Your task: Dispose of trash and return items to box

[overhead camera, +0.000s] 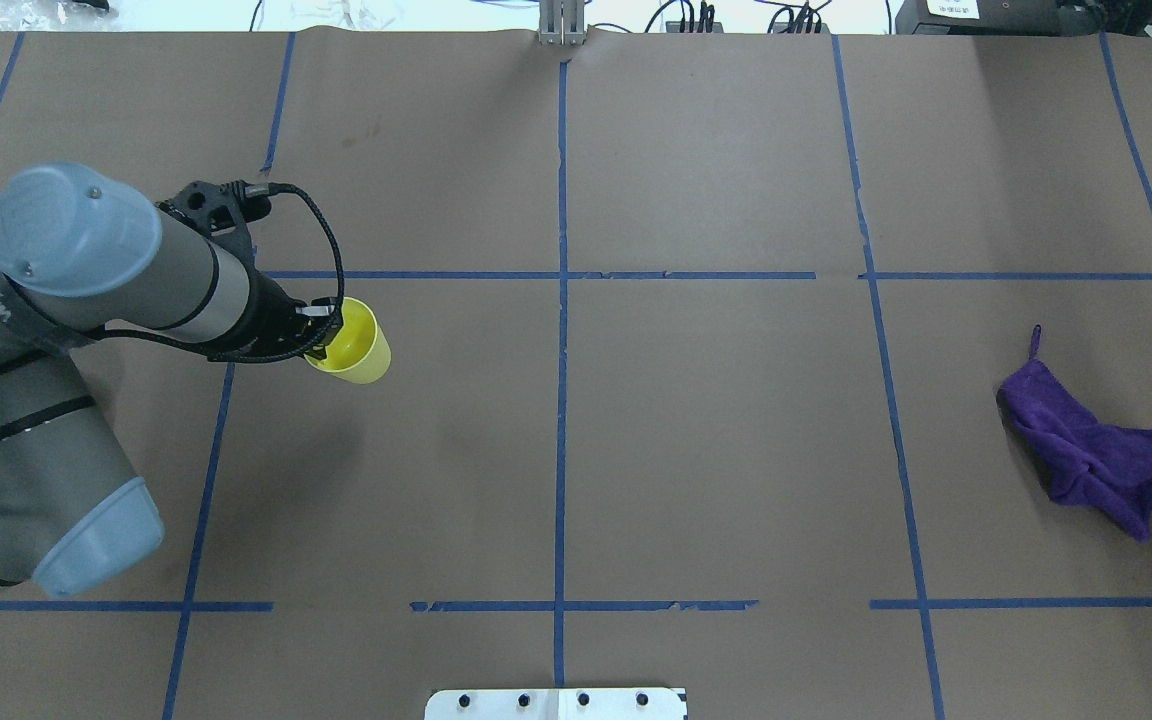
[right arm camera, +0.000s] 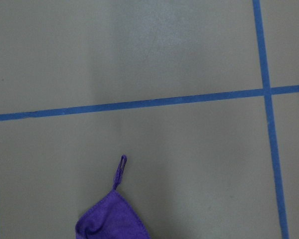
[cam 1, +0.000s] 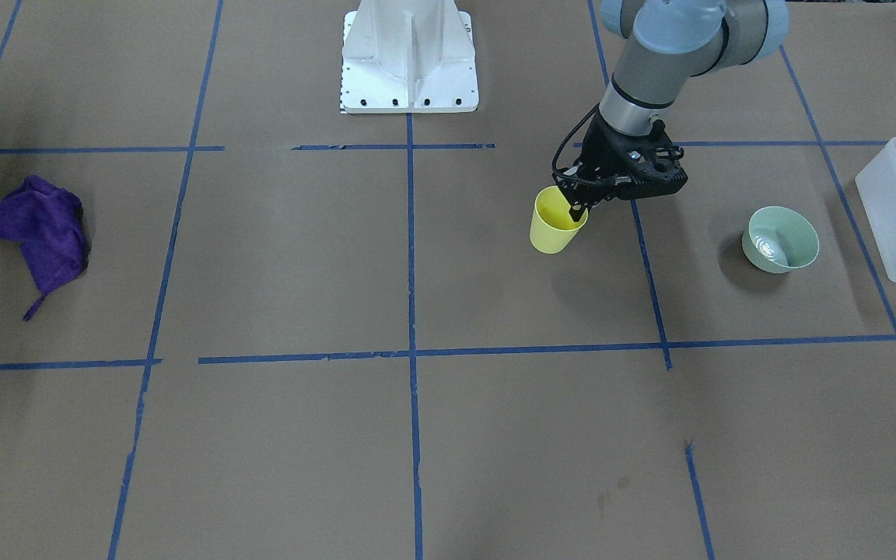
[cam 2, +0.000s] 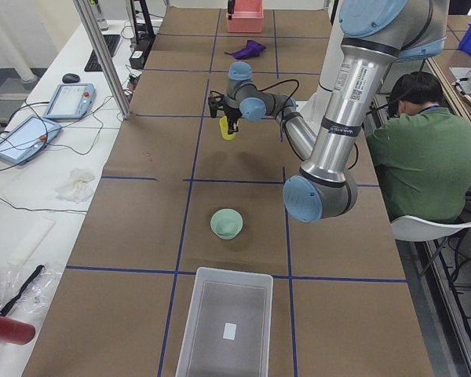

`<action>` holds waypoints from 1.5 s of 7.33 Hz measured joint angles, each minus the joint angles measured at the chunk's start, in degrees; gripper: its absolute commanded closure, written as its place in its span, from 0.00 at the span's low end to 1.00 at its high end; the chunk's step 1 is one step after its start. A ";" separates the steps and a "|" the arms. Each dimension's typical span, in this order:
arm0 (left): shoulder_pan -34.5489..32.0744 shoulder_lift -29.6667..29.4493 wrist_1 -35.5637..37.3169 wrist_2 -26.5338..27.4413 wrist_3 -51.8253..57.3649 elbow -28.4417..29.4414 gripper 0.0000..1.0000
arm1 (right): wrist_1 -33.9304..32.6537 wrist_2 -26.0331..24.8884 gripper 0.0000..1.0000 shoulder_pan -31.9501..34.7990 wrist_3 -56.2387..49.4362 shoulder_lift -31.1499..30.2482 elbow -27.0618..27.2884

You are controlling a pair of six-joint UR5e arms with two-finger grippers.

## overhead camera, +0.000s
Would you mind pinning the yellow plastic cup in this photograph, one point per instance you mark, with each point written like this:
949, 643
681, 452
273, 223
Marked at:
358, 353

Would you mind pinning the black electronics box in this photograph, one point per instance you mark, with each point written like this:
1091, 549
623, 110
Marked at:
978, 18

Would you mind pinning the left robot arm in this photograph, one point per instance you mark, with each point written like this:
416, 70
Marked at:
85, 259

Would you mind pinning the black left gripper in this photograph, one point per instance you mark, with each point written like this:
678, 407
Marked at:
269, 313

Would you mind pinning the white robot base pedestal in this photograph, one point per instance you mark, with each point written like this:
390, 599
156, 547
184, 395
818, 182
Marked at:
559, 703

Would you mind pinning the aluminium frame post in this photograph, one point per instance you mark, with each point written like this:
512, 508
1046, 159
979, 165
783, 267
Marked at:
562, 22

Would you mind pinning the purple microfiber cloth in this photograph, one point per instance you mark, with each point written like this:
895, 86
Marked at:
1088, 463

